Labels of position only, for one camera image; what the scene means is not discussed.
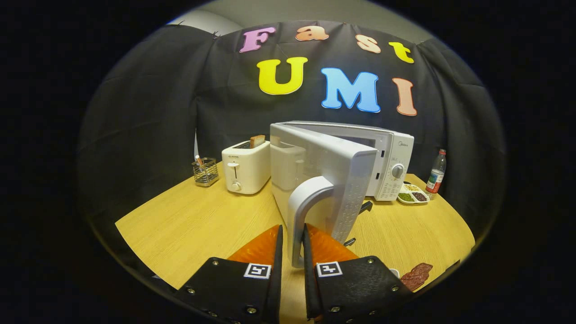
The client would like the brown meat strip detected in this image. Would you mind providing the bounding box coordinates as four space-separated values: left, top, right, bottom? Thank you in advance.
400 263 433 292

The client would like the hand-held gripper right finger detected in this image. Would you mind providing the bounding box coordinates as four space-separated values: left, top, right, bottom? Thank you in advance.
301 223 414 324

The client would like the divided white dish of beans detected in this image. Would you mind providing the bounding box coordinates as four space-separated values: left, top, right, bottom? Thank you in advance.
397 182 430 205

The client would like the wire mesh utensil holder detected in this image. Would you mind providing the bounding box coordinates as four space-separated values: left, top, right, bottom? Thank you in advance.
192 156 220 187

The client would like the white bread toaster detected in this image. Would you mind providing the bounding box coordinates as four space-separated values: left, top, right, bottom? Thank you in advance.
221 140 272 195

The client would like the white toaster oven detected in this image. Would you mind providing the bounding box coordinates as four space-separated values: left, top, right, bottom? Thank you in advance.
269 121 415 269

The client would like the clear plastic water bottle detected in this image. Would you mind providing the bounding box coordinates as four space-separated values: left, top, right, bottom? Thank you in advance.
426 149 447 200

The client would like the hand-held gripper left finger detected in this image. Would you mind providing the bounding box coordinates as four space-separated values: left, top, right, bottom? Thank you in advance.
173 224 284 324

